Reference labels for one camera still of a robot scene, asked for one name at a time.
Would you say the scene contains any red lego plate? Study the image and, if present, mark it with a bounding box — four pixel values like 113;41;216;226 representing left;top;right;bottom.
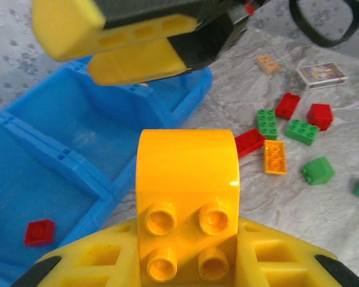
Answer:
233;128;267;159

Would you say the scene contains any red sloped lego brick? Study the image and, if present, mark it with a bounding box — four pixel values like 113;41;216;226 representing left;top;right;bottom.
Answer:
306;103;334;132

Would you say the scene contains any green sloped lego brick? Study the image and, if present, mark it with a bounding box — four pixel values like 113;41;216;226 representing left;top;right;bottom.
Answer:
300;156;336;186

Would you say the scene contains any small playing card box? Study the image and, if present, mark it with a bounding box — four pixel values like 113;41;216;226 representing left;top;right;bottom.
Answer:
296;62;349;90

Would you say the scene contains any yellow curved lego block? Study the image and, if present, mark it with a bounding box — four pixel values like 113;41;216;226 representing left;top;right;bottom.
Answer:
135;129;241;287

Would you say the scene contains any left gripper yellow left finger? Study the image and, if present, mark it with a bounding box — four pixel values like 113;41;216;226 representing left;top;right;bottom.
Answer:
10;216;141;287

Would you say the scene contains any black cable loop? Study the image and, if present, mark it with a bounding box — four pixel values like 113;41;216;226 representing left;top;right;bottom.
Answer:
288;0;359;48

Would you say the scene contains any orange hollow lego brick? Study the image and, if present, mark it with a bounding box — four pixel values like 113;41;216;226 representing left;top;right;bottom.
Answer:
263;139;288;175

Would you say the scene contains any blue three-compartment bin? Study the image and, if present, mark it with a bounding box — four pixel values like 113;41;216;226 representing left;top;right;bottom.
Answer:
0;56;214;287

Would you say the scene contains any tan lego brick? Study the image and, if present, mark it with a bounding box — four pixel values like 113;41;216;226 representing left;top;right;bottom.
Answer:
256;53;281;74

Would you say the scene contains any small red lego brick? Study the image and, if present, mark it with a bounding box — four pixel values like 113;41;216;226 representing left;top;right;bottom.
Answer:
23;219;57;248

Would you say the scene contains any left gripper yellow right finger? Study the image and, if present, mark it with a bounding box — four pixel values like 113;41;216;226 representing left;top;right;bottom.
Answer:
236;216;359;287

